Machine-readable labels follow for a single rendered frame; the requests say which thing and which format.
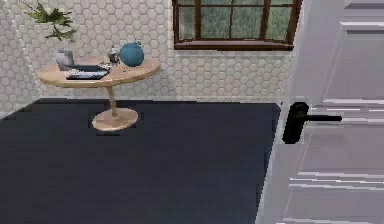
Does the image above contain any blue round teapot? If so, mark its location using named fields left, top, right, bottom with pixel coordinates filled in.
left=119, top=40, right=145, bottom=68

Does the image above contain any small dark glass bottle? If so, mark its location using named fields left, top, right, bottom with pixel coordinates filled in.
left=108, top=45, right=120, bottom=65

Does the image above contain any brown framed window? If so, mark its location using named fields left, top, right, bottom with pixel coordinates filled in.
left=171, top=0, right=303, bottom=52

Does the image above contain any green house plant white pot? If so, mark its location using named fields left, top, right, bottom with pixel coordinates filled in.
left=20, top=0, right=78, bottom=72

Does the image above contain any white panelled room door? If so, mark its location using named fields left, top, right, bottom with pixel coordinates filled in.
left=254, top=0, right=384, bottom=224

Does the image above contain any round wooden pedestal table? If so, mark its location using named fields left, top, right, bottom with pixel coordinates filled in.
left=37, top=55, right=162, bottom=132

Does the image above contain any black door lever handle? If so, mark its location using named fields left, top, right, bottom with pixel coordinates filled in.
left=282, top=101, right=343, bottom=145

